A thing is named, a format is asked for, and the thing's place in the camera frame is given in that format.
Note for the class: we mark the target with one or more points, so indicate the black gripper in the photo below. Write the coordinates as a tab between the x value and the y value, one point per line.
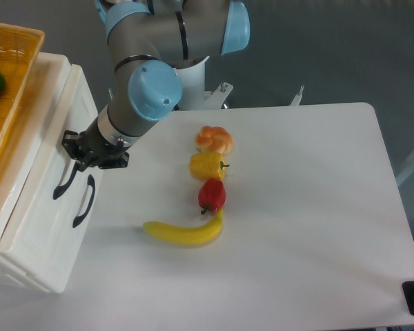
94	150

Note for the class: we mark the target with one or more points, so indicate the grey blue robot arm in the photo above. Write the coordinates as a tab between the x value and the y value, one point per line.
147	39

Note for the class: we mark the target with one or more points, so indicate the white drawer cabinet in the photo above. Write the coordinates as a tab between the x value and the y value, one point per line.
39	102

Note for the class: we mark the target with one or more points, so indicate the yellow woven basket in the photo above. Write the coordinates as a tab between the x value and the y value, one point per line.
19	47

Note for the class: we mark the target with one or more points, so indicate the yellow bell pepper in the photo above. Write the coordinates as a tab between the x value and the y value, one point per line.
208	165

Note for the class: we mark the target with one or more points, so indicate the round twisted bread roll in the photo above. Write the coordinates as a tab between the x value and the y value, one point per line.
214	139

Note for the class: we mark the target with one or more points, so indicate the red bell pepper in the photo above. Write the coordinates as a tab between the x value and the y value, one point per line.
212	196

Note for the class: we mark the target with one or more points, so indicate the yellow banana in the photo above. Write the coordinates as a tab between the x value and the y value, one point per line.
186	236

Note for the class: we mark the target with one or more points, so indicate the black lower drawer handle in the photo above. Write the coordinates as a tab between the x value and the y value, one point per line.
88	200

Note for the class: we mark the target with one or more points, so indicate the black drawer handle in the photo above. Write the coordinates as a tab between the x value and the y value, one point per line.
88	200
61	189

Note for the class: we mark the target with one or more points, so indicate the black top drawer handle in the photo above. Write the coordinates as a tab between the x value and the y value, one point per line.
61	189

